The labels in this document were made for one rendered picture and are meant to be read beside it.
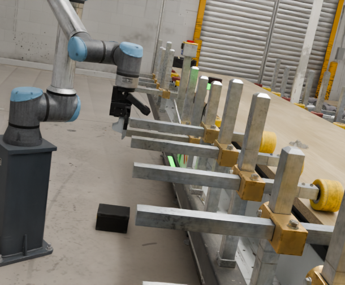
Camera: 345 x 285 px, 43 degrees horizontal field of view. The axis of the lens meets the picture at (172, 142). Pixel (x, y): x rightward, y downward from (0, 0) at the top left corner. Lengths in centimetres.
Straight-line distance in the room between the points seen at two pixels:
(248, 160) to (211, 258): 30
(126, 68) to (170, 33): 803
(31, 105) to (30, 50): 732
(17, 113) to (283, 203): 163
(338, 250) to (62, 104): 183
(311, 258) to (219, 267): 24
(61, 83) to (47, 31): 723
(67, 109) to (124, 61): 70
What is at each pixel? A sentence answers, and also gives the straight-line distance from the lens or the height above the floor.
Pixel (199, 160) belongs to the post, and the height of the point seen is 83.
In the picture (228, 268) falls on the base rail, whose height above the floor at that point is 70.
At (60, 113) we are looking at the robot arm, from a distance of 232.
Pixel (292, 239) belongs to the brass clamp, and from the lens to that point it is 85.
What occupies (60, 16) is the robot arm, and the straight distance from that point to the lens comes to 195.
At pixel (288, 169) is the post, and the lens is 87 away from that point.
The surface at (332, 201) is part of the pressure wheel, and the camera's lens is 116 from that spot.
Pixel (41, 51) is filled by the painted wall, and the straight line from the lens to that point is 955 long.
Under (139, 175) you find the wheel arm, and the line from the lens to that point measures 104.
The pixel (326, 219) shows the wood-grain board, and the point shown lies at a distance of 115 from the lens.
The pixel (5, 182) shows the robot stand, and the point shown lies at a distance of 231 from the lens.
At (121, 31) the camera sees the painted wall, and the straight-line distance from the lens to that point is 956.
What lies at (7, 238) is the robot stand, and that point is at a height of 12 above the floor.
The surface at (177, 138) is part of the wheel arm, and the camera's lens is 181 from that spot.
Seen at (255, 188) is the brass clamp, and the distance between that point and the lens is 106.
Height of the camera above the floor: 129
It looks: 15 degrees down
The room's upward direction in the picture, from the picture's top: 10 degrees clockwise
